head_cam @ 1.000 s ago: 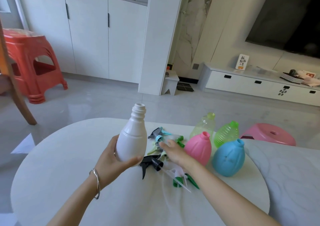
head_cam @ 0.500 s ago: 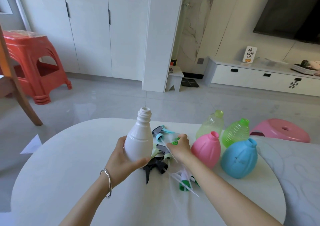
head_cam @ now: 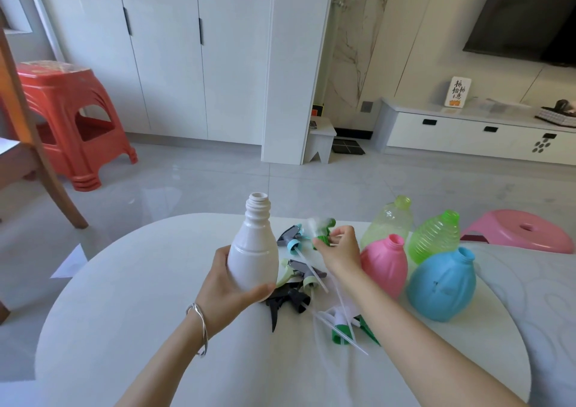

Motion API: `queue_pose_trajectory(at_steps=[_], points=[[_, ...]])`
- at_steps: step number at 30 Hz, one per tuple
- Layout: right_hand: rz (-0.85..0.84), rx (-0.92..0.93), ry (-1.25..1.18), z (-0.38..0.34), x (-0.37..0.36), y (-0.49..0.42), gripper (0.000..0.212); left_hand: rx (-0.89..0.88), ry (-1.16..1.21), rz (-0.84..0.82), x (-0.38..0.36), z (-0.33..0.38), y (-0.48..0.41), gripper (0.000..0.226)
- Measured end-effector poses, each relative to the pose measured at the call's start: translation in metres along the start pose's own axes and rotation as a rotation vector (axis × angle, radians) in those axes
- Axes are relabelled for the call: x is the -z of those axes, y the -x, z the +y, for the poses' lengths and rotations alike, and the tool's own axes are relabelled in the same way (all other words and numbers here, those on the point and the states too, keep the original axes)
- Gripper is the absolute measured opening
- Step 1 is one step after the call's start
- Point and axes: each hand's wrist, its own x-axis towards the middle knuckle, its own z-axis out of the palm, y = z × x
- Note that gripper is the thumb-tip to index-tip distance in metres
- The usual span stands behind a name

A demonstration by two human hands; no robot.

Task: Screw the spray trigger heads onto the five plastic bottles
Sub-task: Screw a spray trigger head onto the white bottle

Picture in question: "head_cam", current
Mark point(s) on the person's right hand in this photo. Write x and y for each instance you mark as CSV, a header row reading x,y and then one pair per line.
x,y
344,258

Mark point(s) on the person's left hand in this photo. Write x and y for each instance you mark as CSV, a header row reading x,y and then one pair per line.
x,y
216,294

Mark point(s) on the person's left thumb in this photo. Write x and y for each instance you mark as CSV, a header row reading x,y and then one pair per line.
x,y
256,293

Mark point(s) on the person's right fingers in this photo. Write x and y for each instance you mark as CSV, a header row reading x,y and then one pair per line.
x,y
342,236

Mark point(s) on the green white spray trigger head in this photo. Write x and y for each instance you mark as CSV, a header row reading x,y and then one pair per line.
x,y
342,328
323,229

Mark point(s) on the white plastic bottle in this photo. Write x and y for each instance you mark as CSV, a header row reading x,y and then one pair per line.
x,y
253,253

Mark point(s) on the person's left forearm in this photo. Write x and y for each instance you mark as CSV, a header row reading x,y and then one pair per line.
x,y
166,366

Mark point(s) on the person's right forearm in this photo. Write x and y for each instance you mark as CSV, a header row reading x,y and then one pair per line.
x,y
405,348

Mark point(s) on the black spray trigger head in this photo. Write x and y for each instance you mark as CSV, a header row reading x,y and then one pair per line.
x,y
281,301

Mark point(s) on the pale green clear bottle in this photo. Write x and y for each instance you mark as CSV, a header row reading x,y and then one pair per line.
x,y
389,222

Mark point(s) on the grey pale green spray head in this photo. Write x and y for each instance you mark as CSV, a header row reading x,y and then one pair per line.
x,y
302,272

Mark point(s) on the grey blue spray trigger head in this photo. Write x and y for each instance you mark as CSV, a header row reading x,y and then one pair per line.
x,y
290,236

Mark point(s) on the pink plastic bottle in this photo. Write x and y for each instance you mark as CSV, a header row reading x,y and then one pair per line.
x,y
384,267

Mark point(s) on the black floor scale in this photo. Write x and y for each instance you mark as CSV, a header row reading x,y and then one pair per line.
x,y
347,146

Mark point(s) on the green ribbed plastic bottle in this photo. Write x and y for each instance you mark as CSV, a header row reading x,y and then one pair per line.
x,y
435,238

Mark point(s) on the small white step stool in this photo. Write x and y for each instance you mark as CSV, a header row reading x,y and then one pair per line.
x,y
320,141

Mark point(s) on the blue plastic bottle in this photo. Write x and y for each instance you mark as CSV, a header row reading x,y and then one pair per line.
x,y
443,289

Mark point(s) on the white television console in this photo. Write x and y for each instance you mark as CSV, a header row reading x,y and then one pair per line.
x,y
472,134

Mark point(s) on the pink plastic stool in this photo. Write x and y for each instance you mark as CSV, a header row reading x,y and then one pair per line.
x,y
517,233

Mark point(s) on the white sign card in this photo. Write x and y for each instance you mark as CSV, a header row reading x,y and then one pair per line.
x,y
457,92

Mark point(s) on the white paper sheet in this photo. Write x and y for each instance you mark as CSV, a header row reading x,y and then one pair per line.
x,y
72,265
8,145

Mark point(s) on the grey patterned sofa cushion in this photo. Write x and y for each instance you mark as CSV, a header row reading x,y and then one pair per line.
x,y
540,321

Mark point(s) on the red plastic stool stack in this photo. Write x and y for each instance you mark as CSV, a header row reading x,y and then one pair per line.
x,y
67,105

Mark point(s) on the wooden chair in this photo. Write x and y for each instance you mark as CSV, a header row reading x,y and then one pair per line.
x,y
27,150

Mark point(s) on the black television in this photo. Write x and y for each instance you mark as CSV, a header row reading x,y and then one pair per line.
x,y
526,10

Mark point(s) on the grey wall socket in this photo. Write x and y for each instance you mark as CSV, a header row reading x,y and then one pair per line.
x,y
367,107

